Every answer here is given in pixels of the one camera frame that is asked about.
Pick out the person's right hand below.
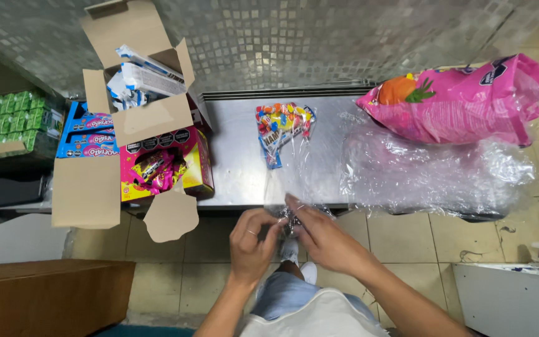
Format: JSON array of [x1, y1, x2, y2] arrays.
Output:
[[285, 193, 373, 278]]

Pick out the person's left hand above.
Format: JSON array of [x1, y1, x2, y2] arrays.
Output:
[[229, 208, 289, 287]]

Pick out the clear bag of colourful candies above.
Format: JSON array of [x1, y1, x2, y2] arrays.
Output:
[[255, 102, 336, 237]]

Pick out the pink yellow candy display box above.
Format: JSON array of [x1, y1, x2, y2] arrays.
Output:
[[119, 126, 215, 203]]

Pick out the heap of clear plastic bags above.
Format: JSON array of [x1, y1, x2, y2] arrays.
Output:
[[340, 110, 537, 217]]

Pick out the open cardboard box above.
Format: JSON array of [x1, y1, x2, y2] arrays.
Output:
[[51, 0, 214, 243]]

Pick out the large pink candy bag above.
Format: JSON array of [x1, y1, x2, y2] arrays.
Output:
[[356, 53, 539, 147]]

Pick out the white cabinet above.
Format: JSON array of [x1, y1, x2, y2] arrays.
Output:
[[453, 262, 539, 337]]

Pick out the white blue packets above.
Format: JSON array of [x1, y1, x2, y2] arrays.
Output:
[[107, 44, 187, 111]]

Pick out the blue candy display box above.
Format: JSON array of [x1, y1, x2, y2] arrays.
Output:
[[56, 100, 120, 159]]

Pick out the brown cardboard box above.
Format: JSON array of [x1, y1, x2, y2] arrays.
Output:
[[0, 260, 136, 337]]

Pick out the crate of green packets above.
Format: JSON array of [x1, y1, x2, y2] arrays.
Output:
[[0, 90, 64, 164]]

